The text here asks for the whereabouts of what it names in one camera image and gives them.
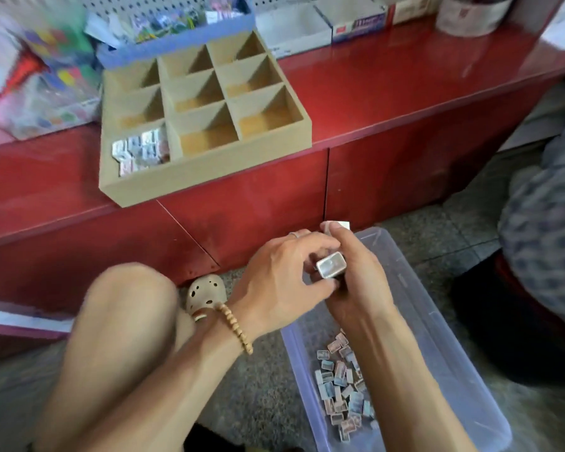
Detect person's right hand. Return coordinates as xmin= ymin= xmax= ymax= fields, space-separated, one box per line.
xmin=319 ymin=220 xmax=397 ymax=337

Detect person's left hand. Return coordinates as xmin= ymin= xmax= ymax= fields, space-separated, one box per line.
xmin=227 ymin=229 xmax=343 ymax=343

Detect sharpeners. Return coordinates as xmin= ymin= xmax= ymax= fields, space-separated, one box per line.
xmin=315 ymin=220 xmax=352 ymax=281

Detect pile of boxed erasers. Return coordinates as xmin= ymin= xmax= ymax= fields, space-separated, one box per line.
xmin=311 ymin=328 xmax=380 ymax=444

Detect clear plastic storage bin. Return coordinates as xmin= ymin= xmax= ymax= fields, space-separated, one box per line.
xmin=279 ymin=225 xmax=515 ymax=452

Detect wooden compartment tray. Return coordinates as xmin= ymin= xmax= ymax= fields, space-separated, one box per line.
xmin=97 ymin=30 xmax=315 ymax=209

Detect person's right forearm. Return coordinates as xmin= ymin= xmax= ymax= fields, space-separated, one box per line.
xmin=342 ymin=308 xmax=478 ymax=452

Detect person's left forearm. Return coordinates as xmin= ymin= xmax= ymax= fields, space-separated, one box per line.
xmin=73 ymin=315 xmax=252 ymax=452

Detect person's left cream clog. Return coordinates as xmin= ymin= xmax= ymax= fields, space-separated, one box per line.
xmin=185 ymin=272 xmax=230 ymax=322

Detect person's left leg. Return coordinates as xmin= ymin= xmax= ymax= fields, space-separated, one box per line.
xmin=32 ymin=262 xmax=196 ymax=452

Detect blue box of trinkets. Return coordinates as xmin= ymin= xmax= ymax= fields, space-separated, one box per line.
xmin=95 ymin=0 xmax=258 ymax=70

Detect black shorts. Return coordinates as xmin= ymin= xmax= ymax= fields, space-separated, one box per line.
xmin=183 ymin=423 xmax=248 ymax=452

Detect red display counter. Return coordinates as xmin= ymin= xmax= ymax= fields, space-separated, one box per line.
xmin=0 ymin=0 xmax=565 ymax=365

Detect round clear plastic jar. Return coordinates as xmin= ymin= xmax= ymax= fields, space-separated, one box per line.
xmin=435 ymin=0 xmax=516 ymax=40

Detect white pegboard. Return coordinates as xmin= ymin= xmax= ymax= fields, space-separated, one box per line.
xmin=75 ymin=0 xmax=265 ymax=17

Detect stack of colourful packs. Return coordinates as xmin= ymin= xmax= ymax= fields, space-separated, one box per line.
xmin=19 ymin=12 xmax=92 ymax=73

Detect beaded wooden bracelet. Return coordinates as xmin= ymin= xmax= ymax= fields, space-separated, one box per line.
xmin=215 ymin=301 xmax=256 ymax=357

